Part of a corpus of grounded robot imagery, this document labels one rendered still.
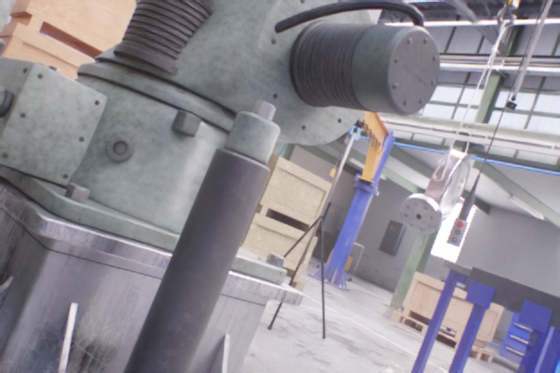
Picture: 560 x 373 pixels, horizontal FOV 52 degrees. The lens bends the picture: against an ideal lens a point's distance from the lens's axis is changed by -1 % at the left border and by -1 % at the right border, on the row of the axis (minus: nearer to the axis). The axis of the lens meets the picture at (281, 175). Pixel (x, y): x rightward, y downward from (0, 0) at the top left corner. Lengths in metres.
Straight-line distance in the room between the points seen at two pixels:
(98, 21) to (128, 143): 4.18
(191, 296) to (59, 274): 0.23
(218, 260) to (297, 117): 0.40
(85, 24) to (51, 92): 4.13
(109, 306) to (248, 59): 0.45
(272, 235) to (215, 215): 5.72
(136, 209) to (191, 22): 0.32
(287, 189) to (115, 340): 5.54
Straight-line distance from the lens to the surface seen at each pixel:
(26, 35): 4.89
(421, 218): 2.77
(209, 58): 0.98
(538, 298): 3.09
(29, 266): 0.90
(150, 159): 0.95
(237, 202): 0.72
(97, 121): 0.98
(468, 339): 3.22
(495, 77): 12.02
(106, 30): 5.13
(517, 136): 10.93
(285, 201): 6.46
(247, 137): 0.73
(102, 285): 0.91
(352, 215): 10.52
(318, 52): 0.98
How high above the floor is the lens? 0.71
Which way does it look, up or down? 4 degrees up
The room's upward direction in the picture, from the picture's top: 22 degrees clockwise
